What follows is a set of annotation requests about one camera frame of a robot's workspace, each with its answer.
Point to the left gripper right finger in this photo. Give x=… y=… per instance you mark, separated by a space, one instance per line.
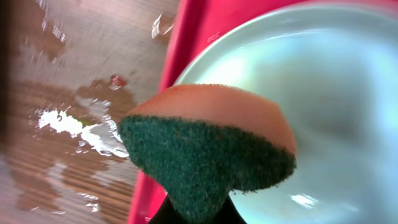
x=228 y=214

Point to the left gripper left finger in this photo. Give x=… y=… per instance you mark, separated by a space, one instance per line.
x=166 y=214

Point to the green and yellow sponge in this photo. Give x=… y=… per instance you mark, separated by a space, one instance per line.
x=201 y=142

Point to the white plate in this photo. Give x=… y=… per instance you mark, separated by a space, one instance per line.
x=332 y=69

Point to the red plastic tray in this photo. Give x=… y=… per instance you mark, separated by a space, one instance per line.
x=202 y=23

